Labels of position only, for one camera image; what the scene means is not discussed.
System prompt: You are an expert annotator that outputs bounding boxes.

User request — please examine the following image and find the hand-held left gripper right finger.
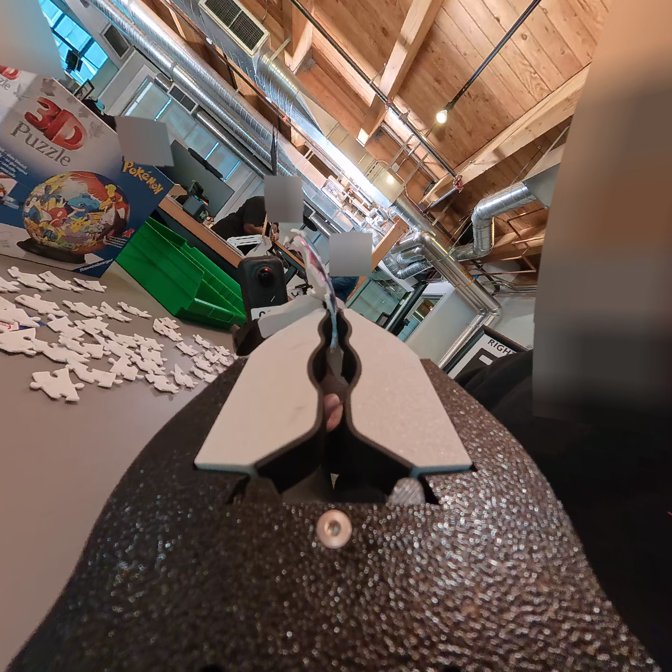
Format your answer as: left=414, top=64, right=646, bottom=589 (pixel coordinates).
left=337, top=309, right=474, bottom=506

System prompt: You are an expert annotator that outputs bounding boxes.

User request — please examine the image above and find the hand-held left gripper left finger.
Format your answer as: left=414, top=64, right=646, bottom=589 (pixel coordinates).
left=194, top=310, right=329, bottom=493

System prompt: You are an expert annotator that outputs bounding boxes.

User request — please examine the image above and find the colourful puzzle piece strip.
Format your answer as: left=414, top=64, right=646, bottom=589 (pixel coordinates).
left=285, top=225, right=343, bottom=350

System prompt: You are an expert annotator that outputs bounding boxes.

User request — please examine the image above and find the pile of white puzzle pieces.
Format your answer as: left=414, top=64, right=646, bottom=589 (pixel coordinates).
left=0, top=265, right=237, bottom=405

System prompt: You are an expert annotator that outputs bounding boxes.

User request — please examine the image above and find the puzzle ball box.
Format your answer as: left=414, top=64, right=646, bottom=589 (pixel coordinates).
left=0, top=63, right=175, bottom=277

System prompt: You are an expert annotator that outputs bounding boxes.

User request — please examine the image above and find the green plastic bin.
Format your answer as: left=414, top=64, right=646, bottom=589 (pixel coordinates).
left=173, top=260, right=247, bottom=331
left=115, top=217, right=211, bottom=295

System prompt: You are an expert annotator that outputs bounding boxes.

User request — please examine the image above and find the wooden desk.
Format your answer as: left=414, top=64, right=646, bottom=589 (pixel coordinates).
left=156, top=195, right=274, bottom=263

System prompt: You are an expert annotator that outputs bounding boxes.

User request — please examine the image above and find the black desk device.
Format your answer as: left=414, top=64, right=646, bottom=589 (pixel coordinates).
left=181, top=181, right=213, bottom=222

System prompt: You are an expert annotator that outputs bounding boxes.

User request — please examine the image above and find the grey monitor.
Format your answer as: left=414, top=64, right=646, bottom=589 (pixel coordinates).
left=169, top=141, right=235, bottom=207

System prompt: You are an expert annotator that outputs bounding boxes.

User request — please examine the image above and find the black ceiling pipe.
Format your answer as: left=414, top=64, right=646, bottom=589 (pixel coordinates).
left=449, top=0, right=544, bottom=111

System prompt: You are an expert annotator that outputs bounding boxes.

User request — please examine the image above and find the white ceiling air vent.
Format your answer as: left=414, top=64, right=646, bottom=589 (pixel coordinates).
left=198, top=0, right=271, bottom=54

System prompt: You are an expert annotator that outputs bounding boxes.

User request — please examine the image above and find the window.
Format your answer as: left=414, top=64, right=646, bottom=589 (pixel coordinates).
left=39, top=0, right=108, bottom=79

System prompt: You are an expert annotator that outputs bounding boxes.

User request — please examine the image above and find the black action camera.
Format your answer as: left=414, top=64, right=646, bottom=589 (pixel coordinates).
left=239, top=255, right=291, bottom=322

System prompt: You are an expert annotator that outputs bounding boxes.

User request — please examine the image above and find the bent silver ventilation duct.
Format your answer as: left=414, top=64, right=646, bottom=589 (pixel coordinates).
left=386, top=178, right=549, bottom=371

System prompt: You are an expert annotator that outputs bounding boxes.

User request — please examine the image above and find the long silver ventilation duct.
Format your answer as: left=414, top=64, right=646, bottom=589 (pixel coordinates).
left=86, top=0, right=415, bottom=247

